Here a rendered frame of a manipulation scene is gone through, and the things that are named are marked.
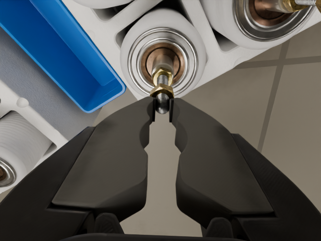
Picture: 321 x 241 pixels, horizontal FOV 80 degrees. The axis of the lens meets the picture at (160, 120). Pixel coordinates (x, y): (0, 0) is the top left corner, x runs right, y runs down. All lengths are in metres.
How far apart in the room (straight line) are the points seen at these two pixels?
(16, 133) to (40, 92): 0.08
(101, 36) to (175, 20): 0.12
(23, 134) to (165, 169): 0.43
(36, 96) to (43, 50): 0.09
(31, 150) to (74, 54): 0.23
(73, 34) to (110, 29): 0.22
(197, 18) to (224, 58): 0.07
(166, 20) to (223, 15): 0.05
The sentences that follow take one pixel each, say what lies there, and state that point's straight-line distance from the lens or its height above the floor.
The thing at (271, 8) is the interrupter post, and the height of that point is 0.27.
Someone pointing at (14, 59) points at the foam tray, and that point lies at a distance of 0.44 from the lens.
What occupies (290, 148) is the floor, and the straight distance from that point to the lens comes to 0.72.
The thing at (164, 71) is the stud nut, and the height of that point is 0.29.
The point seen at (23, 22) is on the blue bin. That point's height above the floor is 0.07.
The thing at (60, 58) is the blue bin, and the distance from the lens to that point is 0.46.
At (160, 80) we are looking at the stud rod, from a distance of 0.16.
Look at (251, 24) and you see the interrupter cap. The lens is 0.22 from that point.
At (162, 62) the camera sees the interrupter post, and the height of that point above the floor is 0.28.
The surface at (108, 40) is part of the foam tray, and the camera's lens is 0.29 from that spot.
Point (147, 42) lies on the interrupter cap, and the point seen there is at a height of 0.25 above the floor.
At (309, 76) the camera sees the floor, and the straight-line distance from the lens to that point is 0.60.
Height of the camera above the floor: 0.46
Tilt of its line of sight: 57 degrees down
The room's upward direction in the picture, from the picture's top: 179 degrees counter-clockwise
